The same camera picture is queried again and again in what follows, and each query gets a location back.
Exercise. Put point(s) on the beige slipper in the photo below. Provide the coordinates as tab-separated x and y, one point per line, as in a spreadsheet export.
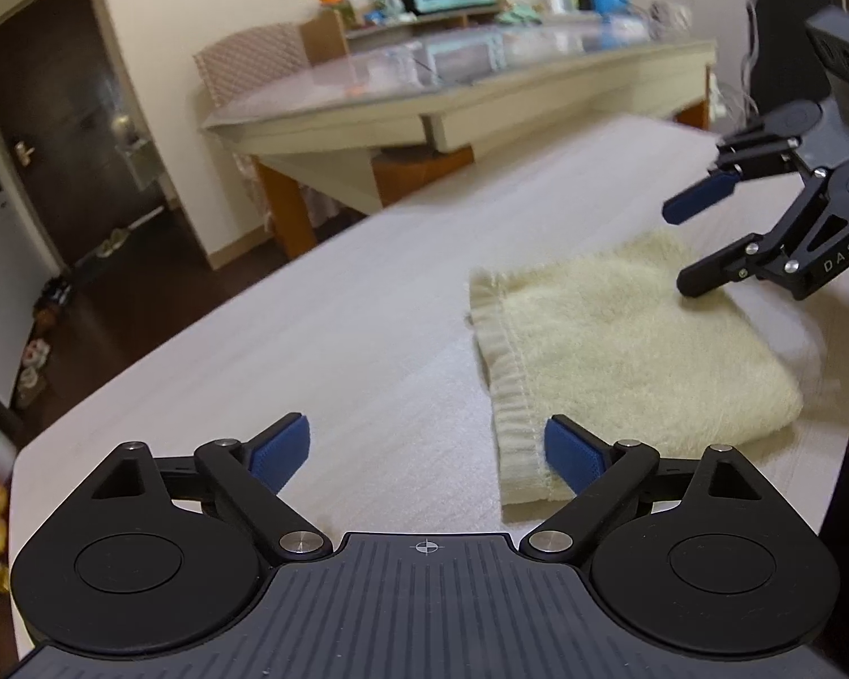
104	247
121	237

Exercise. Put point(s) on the dark wooden door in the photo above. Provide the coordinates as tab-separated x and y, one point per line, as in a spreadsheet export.
56	120

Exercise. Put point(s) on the black appliance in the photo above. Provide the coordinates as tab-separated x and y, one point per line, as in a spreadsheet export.
792	28

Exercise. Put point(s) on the beige glass-topped dining table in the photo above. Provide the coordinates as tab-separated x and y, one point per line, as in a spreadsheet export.
339	127

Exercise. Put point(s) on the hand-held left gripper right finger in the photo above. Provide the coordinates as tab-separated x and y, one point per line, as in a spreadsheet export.
573	454

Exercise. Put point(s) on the metal box on door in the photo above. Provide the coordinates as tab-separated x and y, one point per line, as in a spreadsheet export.
141	161

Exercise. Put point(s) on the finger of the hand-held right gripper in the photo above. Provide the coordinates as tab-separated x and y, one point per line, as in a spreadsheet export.
721	265
700	198

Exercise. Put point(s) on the checkered fabric chair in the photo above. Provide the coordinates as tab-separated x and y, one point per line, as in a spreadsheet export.
247	60

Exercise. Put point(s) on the white and grey cabinet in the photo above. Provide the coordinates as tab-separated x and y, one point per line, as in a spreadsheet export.
7	297

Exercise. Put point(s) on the cream terry towel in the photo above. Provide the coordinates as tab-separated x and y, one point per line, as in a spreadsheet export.
608	339

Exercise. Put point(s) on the light sneaker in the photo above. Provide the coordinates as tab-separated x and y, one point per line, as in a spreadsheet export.
37	355
30	387

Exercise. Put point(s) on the black sneaker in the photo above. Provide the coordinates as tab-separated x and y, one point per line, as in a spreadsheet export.
60	291

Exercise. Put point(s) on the green cloth with tissue pack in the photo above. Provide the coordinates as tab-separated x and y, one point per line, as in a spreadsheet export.
522	3

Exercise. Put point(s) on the orange-lidded jar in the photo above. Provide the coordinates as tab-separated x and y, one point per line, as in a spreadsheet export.
337	10

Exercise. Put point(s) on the brown shoe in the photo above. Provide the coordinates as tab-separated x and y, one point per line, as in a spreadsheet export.
47	312

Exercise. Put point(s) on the brown wooden stool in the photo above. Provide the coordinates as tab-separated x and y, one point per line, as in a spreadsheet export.
421	173

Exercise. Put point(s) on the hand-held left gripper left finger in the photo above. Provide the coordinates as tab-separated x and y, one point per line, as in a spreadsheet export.
279	454

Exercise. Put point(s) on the wooden desktop shelf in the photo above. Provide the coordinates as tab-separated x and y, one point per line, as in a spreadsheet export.
322	39

